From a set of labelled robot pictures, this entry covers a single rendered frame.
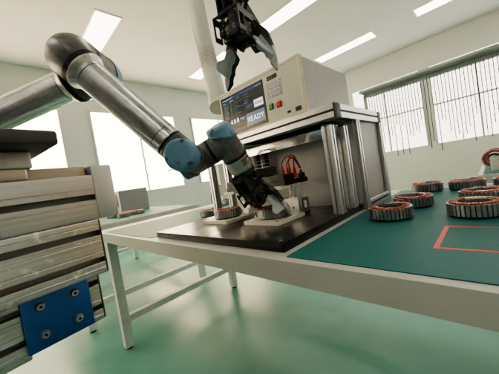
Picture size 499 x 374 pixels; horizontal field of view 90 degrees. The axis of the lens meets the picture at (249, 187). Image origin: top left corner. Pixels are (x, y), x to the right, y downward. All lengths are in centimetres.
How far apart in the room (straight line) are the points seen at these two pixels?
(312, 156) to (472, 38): 647
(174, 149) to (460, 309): 55
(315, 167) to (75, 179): 81
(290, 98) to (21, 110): 82
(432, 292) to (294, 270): 23
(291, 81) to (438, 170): 634
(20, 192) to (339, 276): 50
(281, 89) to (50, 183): 77
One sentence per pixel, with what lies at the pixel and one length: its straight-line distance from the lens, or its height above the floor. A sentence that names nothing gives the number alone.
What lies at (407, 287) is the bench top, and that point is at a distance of 45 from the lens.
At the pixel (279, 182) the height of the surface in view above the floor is 89.
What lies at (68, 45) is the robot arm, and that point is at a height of 129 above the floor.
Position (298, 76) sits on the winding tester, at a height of 125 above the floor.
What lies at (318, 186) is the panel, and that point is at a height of 85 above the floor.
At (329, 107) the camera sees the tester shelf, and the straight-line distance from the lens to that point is 85.
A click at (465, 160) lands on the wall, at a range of 708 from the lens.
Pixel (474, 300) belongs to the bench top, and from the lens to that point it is 44.
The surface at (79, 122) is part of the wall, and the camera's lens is 562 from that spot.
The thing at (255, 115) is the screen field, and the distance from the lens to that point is 106.
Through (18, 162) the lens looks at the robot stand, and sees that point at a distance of 47.
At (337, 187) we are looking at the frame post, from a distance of 82.
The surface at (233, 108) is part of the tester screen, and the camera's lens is 116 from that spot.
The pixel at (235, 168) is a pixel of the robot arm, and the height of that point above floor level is 96.
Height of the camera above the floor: 93
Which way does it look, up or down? 2 degrees down
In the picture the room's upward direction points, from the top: 9 degrees counter-clockwise
